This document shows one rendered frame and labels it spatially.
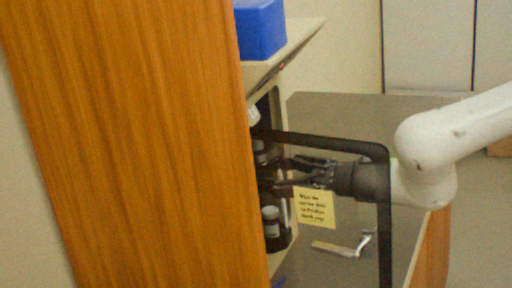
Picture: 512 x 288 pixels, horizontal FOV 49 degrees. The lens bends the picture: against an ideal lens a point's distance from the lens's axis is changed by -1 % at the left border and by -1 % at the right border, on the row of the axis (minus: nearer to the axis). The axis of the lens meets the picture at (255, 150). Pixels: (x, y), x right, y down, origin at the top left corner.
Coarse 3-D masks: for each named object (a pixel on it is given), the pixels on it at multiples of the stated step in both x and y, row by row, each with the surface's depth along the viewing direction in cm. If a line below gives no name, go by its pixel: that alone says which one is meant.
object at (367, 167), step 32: (256, 128) 100; (256, 160) 103; (288, 160) 99; (320, 160) 95; (352, 160) 92; (384, 160) 89; (288, 192) 102; (352, 192) 95; (384, 192) 91; (288, 224) 106; (352, 224) 98; (384, 224) 94; (288, 256) 109; (320, 256) 105; (384, 256) 97
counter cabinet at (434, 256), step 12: (432, 216) 185; (444, 216) 219; (432, 228) 187; (444, 228) 223; (432, 240) 190; (444, 240) 227; (420, 252) 165; (432, 252) 193; (444, 252) 231; (420, 264) 167; (432, 264) 195; (444, 264) 235; (420, 276) 170; (432, 276) 198; (444, 276) 239
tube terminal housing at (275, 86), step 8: (280, 72) 128; (272, 80) 125; (280, 80) 129; (264, 88) 121; (272, 88) 132; (280, 88) 129; (256, 96) 118; (272, 96) 132; (280, 96) 129; (248, 104) 114; (272, 104) 132; (280, 104) 130; (272, 112) 133; (280, 112) 134; (272, 120) 133; (280, 120) 135; (280, 128) 136
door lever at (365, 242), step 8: (360, 240) 98; (368, 240) 97; (312, 248) 98; (320, 248) 97; (328, 248) 96; (336, 248) 96; (344, 248) 95; (360, 248) 95; (368, 248) 98; (344, 256) 95; (352, 256) 94; (360, 256) 94
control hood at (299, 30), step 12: (288, 24) 117; (300, 24) 116; (312, 24) 115; (324, 24) 119; (288, 36) 108; (300, 36) 107; (312, 36) 119; (288, 48) 101; (300, 48) 118; (240, 60) 97; (252, 60) 96; (264, 60) 95; (276, 60) 97; (252, 72) 96; (264, 72) 95; (252, 84) 97
